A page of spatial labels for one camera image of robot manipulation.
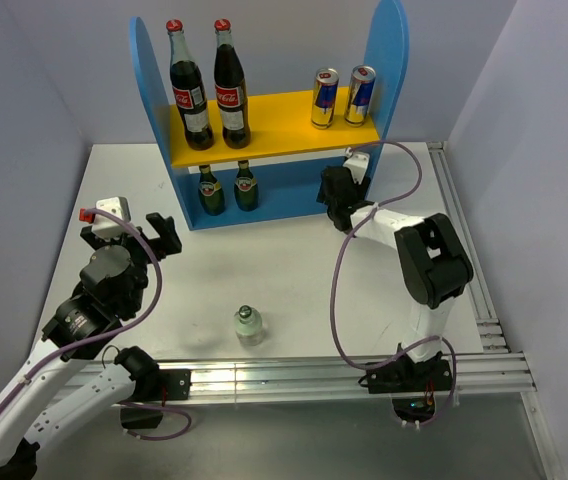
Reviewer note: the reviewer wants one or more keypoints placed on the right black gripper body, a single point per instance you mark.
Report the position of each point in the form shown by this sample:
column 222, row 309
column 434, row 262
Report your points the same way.
column 361, row 189

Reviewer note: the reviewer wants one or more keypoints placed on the silver energy can front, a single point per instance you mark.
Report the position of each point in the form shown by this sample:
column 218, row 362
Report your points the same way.
column 325, row 90

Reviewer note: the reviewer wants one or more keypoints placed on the silver energy can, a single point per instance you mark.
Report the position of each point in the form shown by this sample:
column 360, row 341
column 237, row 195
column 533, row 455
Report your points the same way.
column 325, row 90
column 360, row 91

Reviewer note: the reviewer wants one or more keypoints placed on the clear water bottle front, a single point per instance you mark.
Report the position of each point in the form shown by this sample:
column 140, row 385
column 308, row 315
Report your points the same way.
column 249, row 326

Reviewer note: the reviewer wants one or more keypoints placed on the tall cola bottle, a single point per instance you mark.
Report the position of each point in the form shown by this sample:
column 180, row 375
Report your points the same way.
column 230, row 88

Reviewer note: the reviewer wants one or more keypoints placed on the cola bottle front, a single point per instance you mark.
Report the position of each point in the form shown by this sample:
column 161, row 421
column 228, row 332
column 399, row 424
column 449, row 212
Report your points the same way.
column 188, row 90

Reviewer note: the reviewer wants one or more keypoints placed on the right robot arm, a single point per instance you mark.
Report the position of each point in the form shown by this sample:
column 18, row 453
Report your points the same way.
column 434, row 264

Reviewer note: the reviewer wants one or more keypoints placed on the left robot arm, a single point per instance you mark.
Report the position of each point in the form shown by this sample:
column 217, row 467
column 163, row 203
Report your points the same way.
column 118, row 289

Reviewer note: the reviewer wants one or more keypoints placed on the blue and yellow wooden shelf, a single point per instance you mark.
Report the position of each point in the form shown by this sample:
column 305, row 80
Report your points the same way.
column 287, row 151

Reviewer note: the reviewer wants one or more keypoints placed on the left green glass bottle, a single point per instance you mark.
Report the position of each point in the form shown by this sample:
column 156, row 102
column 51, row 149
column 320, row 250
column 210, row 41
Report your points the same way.
column 210, row 192

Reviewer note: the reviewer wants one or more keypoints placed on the green glass bottle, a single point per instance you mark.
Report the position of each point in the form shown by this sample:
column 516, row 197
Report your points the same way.
column 246, row 190
column 210, row 192

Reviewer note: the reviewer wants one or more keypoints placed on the right green glass bottle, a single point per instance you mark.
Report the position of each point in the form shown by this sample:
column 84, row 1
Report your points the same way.
column 246, row 190

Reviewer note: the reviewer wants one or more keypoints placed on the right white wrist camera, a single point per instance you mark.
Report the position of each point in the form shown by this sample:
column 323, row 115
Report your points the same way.
column 357, row 163

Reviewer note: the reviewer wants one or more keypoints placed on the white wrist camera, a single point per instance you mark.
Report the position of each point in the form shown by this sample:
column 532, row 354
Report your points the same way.
column 105, row 228
column 357, row 163

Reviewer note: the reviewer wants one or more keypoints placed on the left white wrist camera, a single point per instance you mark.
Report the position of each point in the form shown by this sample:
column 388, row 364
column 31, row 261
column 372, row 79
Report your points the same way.
column 105, row 228

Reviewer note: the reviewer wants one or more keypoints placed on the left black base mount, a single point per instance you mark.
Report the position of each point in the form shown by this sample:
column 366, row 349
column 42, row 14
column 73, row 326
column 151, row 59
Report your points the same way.
column 158, row 387

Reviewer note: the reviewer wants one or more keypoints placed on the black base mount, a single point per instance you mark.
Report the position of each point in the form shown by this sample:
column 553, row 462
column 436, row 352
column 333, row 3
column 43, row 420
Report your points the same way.
column 158, row 387
column 411, row 385

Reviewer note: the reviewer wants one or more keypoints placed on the aluminium front rail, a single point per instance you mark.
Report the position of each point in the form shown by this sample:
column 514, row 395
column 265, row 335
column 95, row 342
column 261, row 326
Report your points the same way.
column 327, row 379

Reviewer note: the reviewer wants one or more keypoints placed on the aluminium rail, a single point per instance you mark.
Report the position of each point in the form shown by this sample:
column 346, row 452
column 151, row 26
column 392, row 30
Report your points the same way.
column 489, row 326
column 327, row 379

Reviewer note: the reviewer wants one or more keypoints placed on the aluminium right side rail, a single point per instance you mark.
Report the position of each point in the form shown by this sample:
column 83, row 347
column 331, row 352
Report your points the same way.
column 489, row 326

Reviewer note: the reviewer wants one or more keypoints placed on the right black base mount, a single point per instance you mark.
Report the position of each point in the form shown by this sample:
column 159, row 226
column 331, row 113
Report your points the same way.
column 411, row 385

